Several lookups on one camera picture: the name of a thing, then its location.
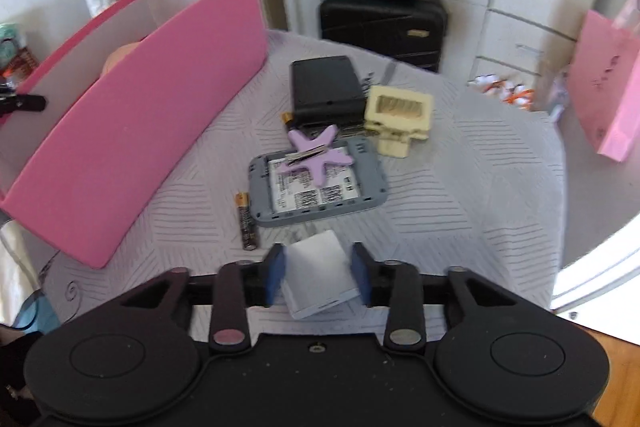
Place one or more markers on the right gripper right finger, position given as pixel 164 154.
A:
pixel 396 286

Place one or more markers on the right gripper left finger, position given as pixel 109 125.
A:
pixel 239 286

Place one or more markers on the white charger cube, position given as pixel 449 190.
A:
pixel 317 276

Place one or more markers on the pink square compact case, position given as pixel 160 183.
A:
pixel 117 56

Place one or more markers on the pink storage box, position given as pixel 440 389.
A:
pixel 78 174

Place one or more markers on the purple star hair clip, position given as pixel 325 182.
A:
pixel 314 155

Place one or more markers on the black gold AA battery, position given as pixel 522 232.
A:
pixel 248 227

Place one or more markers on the grey router back cover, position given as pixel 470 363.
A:
pixel 279 199

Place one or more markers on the white patterned table cloth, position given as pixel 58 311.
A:
pixel 486 190

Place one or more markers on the cream plastic clip holder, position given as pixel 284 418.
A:
pixel 398 117

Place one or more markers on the black power bank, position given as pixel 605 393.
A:
pixel 326 90

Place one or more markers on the black suitcase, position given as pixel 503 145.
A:
pixel 409 31

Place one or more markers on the pink paper gift bag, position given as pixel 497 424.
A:
pixel 603 81

